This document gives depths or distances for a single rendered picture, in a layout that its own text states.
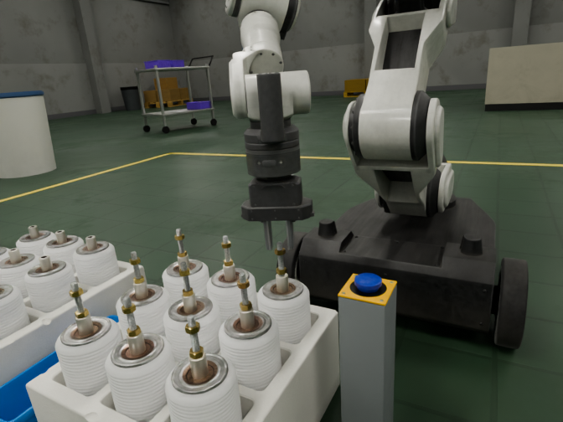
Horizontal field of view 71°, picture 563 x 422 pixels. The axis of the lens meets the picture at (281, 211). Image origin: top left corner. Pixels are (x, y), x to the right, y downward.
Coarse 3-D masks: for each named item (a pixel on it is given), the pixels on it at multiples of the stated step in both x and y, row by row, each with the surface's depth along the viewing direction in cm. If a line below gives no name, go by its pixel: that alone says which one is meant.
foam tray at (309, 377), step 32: (320, 320) 75; (288, 352) 68; (320, 352) 71; (32, 384) 64; (64, 384) 67; (288, 384) 60; (320, 384) 73; (64, 416) 60; (96, 416) 57; (160, 416) 56; (256, 416) 55; (288, 416) 61; (320, 416) 74
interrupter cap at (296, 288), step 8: (272, 280) 75; (288, 280) 75; (296, 280) 75; (264, 288) 73; (272, 288) 73; (296, 288) 72; (272, 296) 70; (280, 296) 70; (288, 296) 69; (296, 296) 70
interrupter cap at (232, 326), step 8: (256, 312) 66; (264, 312) 65; (232, 320) 64; (256, 320) 64; (264, 320) 63; (224, 328) 62; (232, 328) 62; (240, 328) 62; (256, 328) 62; (264, 328) 61; (232, 336) 60; (240, 336) 60; (248, 336) 60; (256, 336) 60
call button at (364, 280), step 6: (360, 276) 59; (366, 276) 59; (372, 276) 59; (378, 276) 59; (354, 282) 59; (360, 282) 58; (366, 282) 57; (372, 282) 57; (378, 282) 57; (360, 288) 57; (366, 288) 57; (372, 288) 57; (378, 288) 58
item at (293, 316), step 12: (264, 300) 70; (288, 300) 69; (300, 300) 70; (276, 312) 69; (288, 312) 69; (300, 312) 70; (288, 324) 70; (300, 324) 70; (288, 336) 70; (300, 336) 71
